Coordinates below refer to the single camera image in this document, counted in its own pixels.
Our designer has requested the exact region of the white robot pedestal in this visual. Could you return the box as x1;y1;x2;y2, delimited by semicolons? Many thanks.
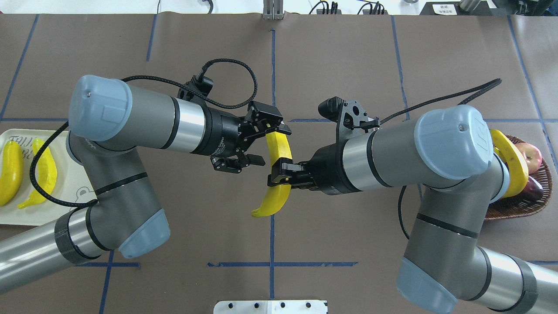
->
213;300;329;314

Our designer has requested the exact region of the dark red apple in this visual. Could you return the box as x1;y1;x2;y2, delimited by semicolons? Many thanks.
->
518;176;544;201

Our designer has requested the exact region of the aluminium frame post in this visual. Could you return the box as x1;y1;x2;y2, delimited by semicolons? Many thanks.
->
262;0;285;20

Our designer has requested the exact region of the pink yellow apple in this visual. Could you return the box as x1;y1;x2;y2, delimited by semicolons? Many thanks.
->
515;142;543;174

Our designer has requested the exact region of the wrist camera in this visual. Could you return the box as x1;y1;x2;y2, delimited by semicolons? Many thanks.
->
177;75;214;102
318;97;380;143

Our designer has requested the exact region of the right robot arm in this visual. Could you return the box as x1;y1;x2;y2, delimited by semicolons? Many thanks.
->
268;101;558;314

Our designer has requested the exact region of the yellow banana long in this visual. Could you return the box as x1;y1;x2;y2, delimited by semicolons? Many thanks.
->
490;129;529;198

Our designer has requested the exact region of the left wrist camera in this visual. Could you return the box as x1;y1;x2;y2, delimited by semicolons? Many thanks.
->
177;75;214;102

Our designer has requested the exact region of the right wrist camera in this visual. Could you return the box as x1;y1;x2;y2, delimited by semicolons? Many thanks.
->
318;97;380;143

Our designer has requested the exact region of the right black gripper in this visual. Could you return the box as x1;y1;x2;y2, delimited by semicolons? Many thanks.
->
267;146;360;195

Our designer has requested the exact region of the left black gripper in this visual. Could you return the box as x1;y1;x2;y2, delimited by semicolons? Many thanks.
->
205;101;292;174

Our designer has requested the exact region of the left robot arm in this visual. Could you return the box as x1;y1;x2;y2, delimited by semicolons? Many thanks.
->
0;74;291;293

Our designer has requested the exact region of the brown wicker basket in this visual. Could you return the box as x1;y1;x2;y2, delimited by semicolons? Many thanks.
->
484;130;553;221

